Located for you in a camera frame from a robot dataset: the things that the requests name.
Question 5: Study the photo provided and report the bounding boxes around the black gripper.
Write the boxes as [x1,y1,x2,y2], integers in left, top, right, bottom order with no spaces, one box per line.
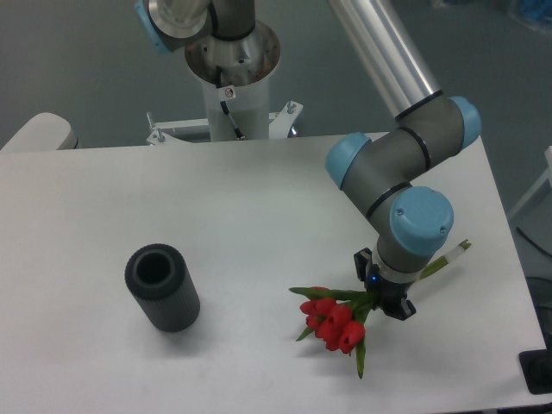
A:
[354,248,420,321]

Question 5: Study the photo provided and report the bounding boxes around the red tulip bouquet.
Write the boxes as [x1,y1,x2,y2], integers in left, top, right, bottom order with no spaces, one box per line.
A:
[288,239,472,380]

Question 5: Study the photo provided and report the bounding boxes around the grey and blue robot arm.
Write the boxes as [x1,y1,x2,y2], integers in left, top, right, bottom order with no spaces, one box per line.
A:
[135,1,481,320]

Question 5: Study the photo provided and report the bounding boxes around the dark grey ribbed vase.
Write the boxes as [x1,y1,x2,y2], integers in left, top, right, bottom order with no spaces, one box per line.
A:
[124,243,200,332]

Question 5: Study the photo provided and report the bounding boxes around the black device at table edge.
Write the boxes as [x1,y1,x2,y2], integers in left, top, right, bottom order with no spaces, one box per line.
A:
[518,349,551,395]

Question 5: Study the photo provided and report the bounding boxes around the white chair armrest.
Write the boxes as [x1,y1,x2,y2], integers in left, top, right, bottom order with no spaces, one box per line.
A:
[1,112,79,154]

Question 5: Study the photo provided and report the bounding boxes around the white furniture frame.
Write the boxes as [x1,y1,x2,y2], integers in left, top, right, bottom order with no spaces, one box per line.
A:
[506,147,551,222]

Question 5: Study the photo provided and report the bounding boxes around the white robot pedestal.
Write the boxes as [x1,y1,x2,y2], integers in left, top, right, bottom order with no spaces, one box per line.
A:
[147,21,304,145]

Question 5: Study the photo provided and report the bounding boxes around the black pedestal cable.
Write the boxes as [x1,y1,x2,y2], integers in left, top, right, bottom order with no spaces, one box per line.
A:
[214,65,247,141]

